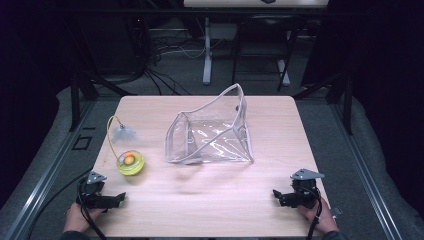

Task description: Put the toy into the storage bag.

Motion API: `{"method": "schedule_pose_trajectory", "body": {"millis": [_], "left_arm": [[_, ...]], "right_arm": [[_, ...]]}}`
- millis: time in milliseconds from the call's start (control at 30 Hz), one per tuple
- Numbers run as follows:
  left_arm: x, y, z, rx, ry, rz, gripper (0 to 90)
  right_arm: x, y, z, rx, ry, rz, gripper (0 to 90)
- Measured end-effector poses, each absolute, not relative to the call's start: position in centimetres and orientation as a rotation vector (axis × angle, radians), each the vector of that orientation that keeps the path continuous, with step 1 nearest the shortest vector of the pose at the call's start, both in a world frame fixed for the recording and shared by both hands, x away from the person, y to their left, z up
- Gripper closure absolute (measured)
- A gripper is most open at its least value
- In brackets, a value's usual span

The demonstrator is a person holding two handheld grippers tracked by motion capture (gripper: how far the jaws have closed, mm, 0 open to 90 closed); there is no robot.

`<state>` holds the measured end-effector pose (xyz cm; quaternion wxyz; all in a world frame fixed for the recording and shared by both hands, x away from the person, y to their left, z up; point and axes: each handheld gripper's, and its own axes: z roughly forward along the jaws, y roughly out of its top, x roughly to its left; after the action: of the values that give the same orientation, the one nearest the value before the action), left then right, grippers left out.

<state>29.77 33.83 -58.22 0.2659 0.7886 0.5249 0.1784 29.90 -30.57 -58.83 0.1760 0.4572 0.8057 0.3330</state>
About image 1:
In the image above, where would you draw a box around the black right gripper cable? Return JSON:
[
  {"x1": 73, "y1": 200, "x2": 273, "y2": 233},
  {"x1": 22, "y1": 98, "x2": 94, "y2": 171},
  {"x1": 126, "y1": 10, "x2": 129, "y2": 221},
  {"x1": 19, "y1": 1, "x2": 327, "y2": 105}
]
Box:
[{"x1": 301, "y1": 187, "x2": 324, "y2": 240}]

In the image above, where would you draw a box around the grey metal floor rail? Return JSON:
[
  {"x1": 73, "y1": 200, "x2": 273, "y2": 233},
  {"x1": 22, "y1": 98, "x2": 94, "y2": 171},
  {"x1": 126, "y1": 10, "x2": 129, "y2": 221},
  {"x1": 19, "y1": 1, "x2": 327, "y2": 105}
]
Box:
[
  {"x1": 0, "y1": 99, "x2": 98, "y2": 240},
  {"x1": 328, "y1": 99, "x2": 405, "y2": 240}
]

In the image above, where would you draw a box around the clear plastic pouch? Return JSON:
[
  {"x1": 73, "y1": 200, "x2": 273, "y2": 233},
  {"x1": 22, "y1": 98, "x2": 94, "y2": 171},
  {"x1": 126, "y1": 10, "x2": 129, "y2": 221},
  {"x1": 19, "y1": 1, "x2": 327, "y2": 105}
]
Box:
[{"x1": 163, "y1": 82, "x2": 255, "y2": 165}]

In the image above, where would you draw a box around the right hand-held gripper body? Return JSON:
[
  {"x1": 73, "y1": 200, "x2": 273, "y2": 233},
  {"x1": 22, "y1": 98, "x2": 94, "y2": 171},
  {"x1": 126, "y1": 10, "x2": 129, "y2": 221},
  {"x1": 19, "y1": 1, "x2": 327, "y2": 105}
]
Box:
[{"x1": 289, "y1": 168, "x2": 325, "y2": 210}]

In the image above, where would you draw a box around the person's right hand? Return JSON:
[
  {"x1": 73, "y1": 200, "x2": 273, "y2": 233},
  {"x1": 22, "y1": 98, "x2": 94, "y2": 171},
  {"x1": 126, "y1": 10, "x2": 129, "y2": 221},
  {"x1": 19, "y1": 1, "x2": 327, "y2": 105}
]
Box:
[{"x1": 297, "y1": 196, "x2": 340, "y2": 234}]

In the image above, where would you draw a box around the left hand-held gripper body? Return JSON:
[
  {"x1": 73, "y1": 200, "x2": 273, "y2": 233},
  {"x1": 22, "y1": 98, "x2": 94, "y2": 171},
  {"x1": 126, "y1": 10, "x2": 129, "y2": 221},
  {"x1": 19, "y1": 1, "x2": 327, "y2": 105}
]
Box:
[{"x1": 75, "y1": 170, "x2": 116, "y2": 211}]

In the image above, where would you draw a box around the white desk leg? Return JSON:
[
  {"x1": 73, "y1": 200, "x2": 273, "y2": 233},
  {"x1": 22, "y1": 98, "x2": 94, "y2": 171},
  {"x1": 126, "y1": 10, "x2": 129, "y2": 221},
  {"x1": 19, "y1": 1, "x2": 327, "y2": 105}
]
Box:
[
  {"x1": 277, "y1": 59, "x2": 291, "y2": 87},
  {"x1": 202, "y1": 17, "x2": 213, "y2": 86}
]

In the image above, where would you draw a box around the bundle of floor cables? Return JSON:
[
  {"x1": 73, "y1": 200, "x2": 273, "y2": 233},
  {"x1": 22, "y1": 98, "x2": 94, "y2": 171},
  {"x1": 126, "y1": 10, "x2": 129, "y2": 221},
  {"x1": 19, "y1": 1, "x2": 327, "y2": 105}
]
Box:
[{"x1": 126, "y1": 16, "x2": 223, "y2": 97}]

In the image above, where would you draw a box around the black metal chair frame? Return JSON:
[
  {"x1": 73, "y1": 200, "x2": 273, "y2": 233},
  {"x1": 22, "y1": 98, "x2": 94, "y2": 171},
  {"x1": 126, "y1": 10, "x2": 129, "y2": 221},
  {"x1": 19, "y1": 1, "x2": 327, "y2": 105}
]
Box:
[{"x1": 231, "y1": 14, "x2": 303, "y2": 93}]

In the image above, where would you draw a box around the yellow round feather toy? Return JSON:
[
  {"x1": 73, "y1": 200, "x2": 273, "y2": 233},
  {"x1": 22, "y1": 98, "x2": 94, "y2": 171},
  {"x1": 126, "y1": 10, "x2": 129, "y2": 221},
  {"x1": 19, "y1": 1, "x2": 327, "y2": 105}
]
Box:
[{"x1": 106, "y1": 115, "x2": 146, "y2": 177}]

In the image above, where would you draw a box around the black metal stand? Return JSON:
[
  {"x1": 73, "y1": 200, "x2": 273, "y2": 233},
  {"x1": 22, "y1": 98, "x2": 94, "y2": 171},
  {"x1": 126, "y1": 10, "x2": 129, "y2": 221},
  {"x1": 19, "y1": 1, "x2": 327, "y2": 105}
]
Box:
[
  {"x1": 292, "y1": 63, "x2": 355, "y2": 136},
  {"x1": 67, "y1": 64, "x2": 138, "y2": 133}
]

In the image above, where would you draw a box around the person's left hand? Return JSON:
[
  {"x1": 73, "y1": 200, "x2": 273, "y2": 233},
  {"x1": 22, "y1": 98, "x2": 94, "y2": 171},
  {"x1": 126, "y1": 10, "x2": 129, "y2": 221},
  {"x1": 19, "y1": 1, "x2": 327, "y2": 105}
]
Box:
[{"x1": 63, "y1": 201, "x2": 106, "y2": 234}]

